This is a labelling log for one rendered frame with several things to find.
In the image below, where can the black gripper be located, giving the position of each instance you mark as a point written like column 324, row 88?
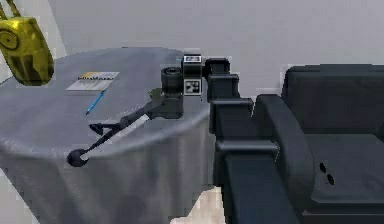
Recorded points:
column 170, row 100

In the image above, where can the blue pen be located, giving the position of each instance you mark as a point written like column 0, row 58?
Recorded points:
column 96, row 102

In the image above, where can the white and yellow notepad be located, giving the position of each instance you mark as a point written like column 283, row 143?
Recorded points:
column 93, row 81

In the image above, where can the round table with grey cloth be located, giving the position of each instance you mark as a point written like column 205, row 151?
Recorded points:
column 66, row 186

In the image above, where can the yellow spiral-marked object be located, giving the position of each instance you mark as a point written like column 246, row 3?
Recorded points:
column 25, row 50

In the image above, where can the black sofa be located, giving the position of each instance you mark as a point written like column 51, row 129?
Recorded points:
column 343, row 156

